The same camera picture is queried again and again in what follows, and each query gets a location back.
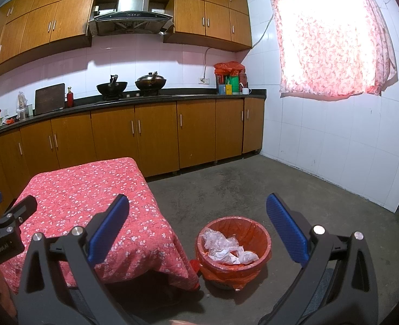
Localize red lined plastic waste bin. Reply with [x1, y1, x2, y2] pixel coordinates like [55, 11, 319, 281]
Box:
[196, 216, 273, 292]

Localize black wok with lid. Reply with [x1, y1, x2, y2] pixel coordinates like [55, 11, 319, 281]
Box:
[135, 71, 168, 96]

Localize grey wall wire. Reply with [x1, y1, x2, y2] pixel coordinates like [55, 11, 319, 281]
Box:
[252, 15, 275, 46]

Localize pink floral curtain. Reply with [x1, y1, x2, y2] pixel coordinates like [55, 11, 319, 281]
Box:
[270, 0, 398, 100]

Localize wooden upper wall cabinets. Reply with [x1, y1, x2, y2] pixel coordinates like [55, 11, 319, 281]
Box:
[0, 0, 252, 80]

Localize clear plastic bag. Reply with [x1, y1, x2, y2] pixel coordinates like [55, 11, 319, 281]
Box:
[203, 228, 241, 254]

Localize plastic covered utensil holder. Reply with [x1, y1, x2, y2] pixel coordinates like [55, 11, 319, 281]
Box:
[16, 91, 31, 121]

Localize green box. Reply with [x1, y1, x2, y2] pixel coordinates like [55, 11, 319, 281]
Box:
[225, 76, 239, 95]

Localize red plastic bag over condiments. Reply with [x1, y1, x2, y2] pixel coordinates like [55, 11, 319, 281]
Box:
[214, 61, 245, 75]

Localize gas stove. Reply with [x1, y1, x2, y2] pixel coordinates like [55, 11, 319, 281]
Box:
[93, 93, 173, 101]

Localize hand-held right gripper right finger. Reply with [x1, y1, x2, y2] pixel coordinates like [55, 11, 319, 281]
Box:
[258, 193, 379, 325]

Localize wooden base cabinets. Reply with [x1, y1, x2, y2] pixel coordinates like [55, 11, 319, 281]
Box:
[0, 97, 265, 207]

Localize dark wooden cutting board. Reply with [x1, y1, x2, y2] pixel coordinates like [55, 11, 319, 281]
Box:
[33, 83, 66, 116]

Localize black kitchen countertop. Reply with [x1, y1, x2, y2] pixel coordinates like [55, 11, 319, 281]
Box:
[0, 89, 267, 139]

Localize black open wok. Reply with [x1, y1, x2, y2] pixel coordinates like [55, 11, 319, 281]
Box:
[96, 74, 128, 100]

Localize steel range hood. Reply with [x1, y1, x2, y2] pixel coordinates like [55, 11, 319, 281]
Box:
[87, 0, 174, 37]

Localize white power cable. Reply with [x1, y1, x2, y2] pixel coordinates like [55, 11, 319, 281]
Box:
[203, 47, 212, 78]

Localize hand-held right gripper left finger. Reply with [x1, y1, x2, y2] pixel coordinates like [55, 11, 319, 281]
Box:
[17, 194, 130, 325]

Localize red floral tablecloth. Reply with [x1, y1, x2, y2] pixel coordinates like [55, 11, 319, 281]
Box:
[0, 157, 200, 295]

